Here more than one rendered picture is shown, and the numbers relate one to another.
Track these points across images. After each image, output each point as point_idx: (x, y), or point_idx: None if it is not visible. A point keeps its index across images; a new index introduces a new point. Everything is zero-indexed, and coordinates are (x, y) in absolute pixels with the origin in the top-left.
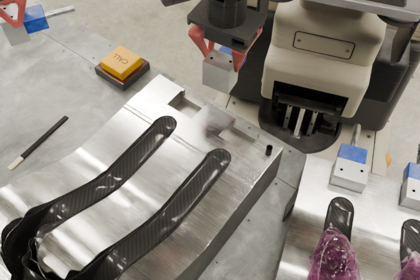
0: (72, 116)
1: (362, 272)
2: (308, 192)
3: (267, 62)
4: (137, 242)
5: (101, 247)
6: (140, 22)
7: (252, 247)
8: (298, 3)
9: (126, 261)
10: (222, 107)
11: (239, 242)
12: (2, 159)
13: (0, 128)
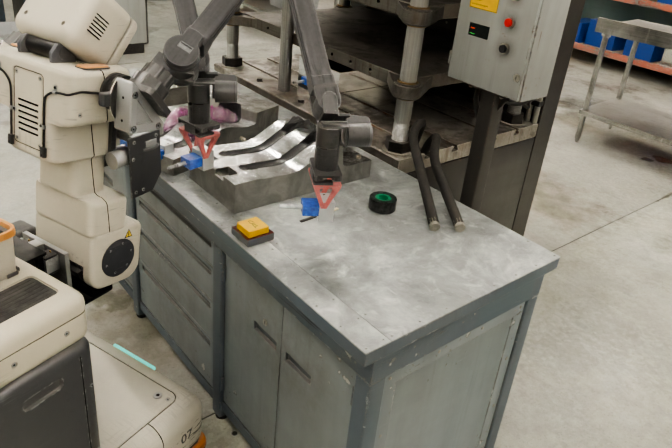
0: (296, 221)
1: None
2: (187, 151)
3: (139, 222)
4: (275, 140)
5: (290, 133)
6: None
7: None
8: (103, 190)
9: (281, 132)
10: (195, 205)
11: None
12: (342, 213)
13: (345, 226)
